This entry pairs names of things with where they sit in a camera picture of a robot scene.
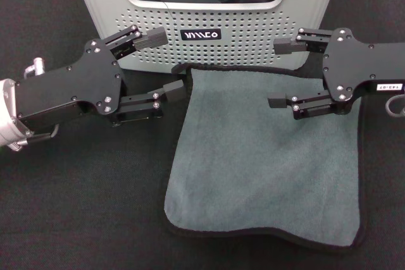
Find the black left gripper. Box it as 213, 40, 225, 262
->
15, 25, 186, 134

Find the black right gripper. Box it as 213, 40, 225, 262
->
267, 28, 405, 122

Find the grey yellow microfiber towel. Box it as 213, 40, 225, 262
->
163, 63, 366, 254

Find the grey perforated plastic storage box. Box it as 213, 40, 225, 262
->
68, 0, 351, 73

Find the black tablecloth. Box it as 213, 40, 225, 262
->
0, 0, 405, 270

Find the small silver connector plug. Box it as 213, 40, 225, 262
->
22, 57, 47, 80

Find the grey cable with ribbed plug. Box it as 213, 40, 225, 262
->
6, 123, 60, 152

